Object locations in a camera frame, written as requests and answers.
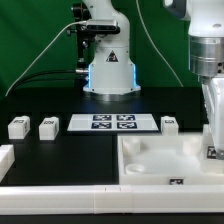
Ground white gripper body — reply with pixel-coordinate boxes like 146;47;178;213
201;77;224;154

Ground white square tabletop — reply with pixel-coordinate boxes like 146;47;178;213
117;133;224;185

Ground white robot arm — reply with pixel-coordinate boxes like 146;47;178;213
82;0;224;153

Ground white front fence bar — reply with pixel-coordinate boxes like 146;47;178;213
0;185;224;215

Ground white left fence piece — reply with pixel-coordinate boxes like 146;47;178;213
0;145;15;182

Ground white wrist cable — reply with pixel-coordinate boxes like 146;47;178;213
134;0;185;88

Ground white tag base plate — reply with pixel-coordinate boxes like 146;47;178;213
68;114;158;131

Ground black camera on stand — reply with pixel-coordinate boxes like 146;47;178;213
67;3;120;89

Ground grey camera cable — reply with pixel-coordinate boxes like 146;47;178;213
4;21;88;98

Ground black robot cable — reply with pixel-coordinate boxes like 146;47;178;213
13;69;84;90

